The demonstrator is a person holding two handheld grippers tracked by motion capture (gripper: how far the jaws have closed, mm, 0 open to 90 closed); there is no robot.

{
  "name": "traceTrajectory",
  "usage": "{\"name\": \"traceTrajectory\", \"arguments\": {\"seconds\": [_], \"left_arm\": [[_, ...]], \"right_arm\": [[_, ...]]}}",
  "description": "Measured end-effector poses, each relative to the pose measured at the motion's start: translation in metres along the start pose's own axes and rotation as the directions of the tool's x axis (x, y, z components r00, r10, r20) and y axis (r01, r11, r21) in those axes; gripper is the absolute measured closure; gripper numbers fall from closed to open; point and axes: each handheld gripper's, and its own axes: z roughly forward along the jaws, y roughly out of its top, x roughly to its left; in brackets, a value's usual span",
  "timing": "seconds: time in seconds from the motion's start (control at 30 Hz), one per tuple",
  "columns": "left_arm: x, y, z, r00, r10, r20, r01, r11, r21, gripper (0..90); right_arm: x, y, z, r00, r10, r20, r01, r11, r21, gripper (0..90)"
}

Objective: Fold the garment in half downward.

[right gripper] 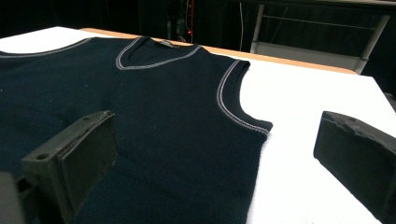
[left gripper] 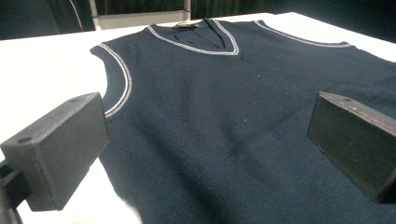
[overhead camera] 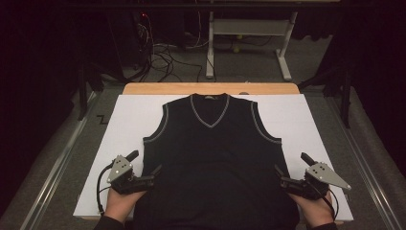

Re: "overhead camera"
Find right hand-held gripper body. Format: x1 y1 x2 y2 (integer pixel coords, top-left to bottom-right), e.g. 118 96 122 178
280 162 352 201

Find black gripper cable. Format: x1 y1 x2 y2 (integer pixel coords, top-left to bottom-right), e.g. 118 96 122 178
319 186 340 222
96 162 115 216

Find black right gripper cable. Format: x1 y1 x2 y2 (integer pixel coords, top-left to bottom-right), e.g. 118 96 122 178
319 186 340 222

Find white metal desk frame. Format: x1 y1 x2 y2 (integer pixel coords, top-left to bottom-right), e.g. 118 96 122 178
205 11 299 81

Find black metal stand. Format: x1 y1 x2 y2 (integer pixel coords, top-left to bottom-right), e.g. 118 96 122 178
77 60 127 122
298 61 353 129

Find metal floor rail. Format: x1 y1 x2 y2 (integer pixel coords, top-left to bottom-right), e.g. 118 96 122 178
325 95 404 230
18 91 98 230

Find dark navy knit vest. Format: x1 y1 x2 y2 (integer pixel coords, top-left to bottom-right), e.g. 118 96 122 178
133 92 301 230

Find bundle of floor cables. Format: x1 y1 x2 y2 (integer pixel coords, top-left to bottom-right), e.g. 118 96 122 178
135 12 205 83

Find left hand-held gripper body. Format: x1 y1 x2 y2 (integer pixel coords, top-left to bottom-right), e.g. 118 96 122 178
106 154 156 196

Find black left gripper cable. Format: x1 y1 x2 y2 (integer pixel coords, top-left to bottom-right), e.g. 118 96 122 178
96 162 115 216

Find person's right hand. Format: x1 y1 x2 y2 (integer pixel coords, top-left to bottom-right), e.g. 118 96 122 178
288 192 335 229

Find person's left hand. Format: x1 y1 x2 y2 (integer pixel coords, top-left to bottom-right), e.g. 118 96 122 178
104 187 147 223

